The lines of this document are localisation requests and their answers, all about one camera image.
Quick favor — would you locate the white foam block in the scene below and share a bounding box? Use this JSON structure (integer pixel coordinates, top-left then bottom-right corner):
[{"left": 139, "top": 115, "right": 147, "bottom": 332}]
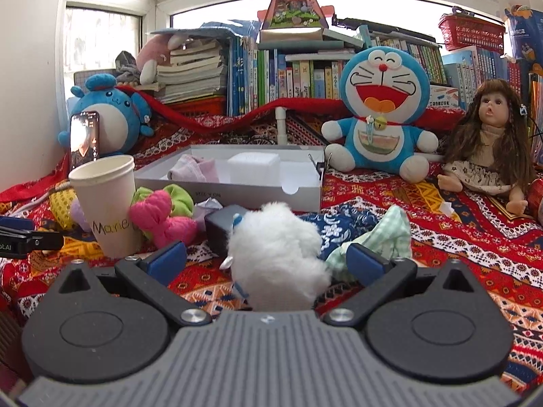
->
[{"left": 228, "top": 151, "right": 281, "bottom": 186}]

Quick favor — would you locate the purple plush toy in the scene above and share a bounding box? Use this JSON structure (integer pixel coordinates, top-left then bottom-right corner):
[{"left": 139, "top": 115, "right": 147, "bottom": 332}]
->
[{"left": 70, "top": 199, "right": 92, "bottom": 232}]

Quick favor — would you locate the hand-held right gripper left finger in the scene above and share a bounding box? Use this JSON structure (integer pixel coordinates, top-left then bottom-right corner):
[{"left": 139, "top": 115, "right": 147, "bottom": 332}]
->
[{"left": 44, "top": 241, "right": 213, "bottom": 327}]

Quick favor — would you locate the pale pink cloth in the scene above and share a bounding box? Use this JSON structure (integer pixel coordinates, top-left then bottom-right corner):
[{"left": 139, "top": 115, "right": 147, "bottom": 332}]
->
[{"left": 167, "top": 154, "right": 219, "bottom": 183}]

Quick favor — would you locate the green checked cloth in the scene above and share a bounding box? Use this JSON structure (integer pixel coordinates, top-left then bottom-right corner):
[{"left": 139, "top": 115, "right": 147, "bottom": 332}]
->
[{"left": 324, "top": 205, "right": 412, "bottom": 283}]

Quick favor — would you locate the grey cardboard box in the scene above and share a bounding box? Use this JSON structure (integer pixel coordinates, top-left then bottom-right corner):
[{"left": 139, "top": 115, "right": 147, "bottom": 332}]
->
[{"left": 133, "top": 144, "right": 326, "bottom": 213}]

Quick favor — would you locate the row of upright books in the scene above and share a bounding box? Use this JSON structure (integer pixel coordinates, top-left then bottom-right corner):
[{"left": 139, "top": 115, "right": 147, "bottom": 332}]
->
[{"left": 227, "top": 34, "right": 527, "bottom": 115}]

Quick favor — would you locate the black power adapter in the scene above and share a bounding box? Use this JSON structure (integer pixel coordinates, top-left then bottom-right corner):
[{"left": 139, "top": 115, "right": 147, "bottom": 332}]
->
[{"left": 204, "top": 205, "right": 247, "bottom": 259}]

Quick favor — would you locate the stack of paperback books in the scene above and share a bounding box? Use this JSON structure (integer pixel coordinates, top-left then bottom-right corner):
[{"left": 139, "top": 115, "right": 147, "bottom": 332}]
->
[{"left": 155, "top": 38, "right": 228, "bottom": 104}]

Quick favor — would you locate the white braided cable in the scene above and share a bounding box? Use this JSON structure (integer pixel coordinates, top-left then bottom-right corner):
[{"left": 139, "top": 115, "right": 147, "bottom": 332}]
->
[{"left": 23, "top": 180, "right": 71, "bottom": 210}]

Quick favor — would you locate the pink plush toy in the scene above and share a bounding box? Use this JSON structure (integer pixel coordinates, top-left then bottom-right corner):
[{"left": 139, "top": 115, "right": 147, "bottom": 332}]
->
[{"left": 136, "top": 34, "right": 187, "bottom": 85}]

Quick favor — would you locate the white window frame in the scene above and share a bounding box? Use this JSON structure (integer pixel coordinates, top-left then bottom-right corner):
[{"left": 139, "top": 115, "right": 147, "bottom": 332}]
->
[{"left": 55, "top": 0, "right": 524, "bottom": 115}]

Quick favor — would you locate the red plastic crate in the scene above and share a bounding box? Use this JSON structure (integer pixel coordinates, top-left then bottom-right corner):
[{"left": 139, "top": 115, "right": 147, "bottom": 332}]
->
[{"left": 167, "top": 95, "right": 227, "bottom": 117}]

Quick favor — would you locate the white plastic pipe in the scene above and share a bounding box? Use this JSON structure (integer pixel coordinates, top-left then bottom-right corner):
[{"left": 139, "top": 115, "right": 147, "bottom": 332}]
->
[{"left": 275, "top": 107, "right": 288, "bottom": 145}]

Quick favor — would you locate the crumpled white paper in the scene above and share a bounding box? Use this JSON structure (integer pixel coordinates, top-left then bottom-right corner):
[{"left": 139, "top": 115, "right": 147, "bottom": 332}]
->
[{"left": 193, "top": 199, "right": 223, "bottom": 223}]

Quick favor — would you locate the smartphone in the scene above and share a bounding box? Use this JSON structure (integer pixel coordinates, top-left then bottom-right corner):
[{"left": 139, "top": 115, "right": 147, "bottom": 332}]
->
[{"left": 69, "top": 111, "right": 101, "bottom": 172}]

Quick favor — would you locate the white fluffy plush toy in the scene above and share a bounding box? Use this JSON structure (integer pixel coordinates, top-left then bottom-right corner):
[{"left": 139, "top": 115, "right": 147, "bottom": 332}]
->
[{"left": 219, "top": 202, "right": 332, "bottom": 311}]

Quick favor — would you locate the grey knit cloth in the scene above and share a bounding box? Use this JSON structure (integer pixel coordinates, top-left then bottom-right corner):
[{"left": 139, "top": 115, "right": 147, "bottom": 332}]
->
[{"left": 115, "top": 51, "right": 143, "bottom": 85}]

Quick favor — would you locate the long-haired doll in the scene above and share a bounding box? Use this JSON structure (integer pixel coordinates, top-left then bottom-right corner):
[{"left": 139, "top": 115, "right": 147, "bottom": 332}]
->
[{"left": 437, "top": 78, "right": 537, "bottom": 217}]

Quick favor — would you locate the white printed box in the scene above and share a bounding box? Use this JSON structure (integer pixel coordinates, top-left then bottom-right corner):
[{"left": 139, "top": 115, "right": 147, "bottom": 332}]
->
[{"left": 428, "top": 85, "right": 462, "bottom": 110}]

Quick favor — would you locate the blue plastic folder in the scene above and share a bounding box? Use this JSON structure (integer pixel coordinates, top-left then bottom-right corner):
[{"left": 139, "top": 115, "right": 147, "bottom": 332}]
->
[{"left": 150, "top": 19, "right": 260, "bottom": 38}]

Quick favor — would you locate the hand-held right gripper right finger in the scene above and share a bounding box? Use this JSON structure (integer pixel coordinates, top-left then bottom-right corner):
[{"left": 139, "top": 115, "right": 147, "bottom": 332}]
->
[{"left": 320, "top": 244, "right": 499, "bottom": 329}]

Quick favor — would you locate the red cloth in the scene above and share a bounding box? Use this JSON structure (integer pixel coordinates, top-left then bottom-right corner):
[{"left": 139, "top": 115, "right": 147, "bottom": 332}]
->
[{"left": 116, "top": 85, "right": 467, "bottom": 136}]

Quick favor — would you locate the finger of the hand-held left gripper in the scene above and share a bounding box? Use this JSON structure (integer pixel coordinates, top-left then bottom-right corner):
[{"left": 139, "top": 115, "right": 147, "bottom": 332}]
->
[
  {"left": 16, "top": 230, "right": 65, "bottom": 258},
  {"left": 0, "top": 216, "right": 35, "bottom": 232}
]

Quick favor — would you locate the yellow mesh pouch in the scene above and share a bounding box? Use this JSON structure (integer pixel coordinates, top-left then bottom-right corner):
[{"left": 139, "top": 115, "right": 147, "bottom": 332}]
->
[{"left": 49, "top": 189, "right": 80, "bottom": 232}]

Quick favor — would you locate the blue floral cloth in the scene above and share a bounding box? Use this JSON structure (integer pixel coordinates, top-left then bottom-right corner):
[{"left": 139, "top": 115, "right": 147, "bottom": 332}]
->
[{"left": 297, "top": 203, "right": 385, "bottom": 264}]

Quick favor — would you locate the white paper cup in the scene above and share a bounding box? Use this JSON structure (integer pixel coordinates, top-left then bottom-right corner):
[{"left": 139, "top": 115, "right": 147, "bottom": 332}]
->
[{"left": 69, "top": 155, "right": 143, "bottom": 259}]

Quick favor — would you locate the blue printed bag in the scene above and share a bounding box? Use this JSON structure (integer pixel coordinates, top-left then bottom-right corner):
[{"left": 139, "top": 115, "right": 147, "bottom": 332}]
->
[{"left": 504, "top": 4, "right": 543, "bottom": 78}]

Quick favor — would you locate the black cable bundle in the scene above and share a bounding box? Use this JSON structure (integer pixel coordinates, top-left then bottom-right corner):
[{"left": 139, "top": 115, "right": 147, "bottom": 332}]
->
[{"left": 221, "top": 133, "right": 277, "bottom": 146}]

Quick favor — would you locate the red plastic basket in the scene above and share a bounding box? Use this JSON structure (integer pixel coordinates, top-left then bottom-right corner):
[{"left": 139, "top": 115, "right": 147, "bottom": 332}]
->
[{"left": 438, "top": 6, "right": 506, "bottom": 54}]

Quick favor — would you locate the blue cat plush toy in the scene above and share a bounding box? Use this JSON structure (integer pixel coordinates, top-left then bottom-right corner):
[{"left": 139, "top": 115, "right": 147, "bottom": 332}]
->
[{"left": 321, "top": 46, "right": 439, "bottom": 184}]

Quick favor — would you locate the pink plush bow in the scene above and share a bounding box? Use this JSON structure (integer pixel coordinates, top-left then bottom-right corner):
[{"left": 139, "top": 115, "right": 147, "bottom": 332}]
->
[{"left": 129, "top": 190, "right": 199, "bottom": 249}]

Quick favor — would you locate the blue whale plush toy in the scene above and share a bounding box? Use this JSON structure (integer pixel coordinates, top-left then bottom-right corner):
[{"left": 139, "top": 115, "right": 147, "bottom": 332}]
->
[{"left": 58, "top": 73, "right": 154, "bottom": 157}]

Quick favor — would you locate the patterned red blanket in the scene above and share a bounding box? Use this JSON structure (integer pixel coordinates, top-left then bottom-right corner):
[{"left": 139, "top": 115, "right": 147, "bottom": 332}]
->
[{"left": 0, "top": 106, "right": 543, "bottom": 395}]

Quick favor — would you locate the green fuzzy sock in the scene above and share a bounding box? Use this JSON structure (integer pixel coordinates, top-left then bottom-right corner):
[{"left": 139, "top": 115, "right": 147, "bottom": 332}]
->
[{"left": 131, "top": 183, "right": 195, "bottom": 222}]

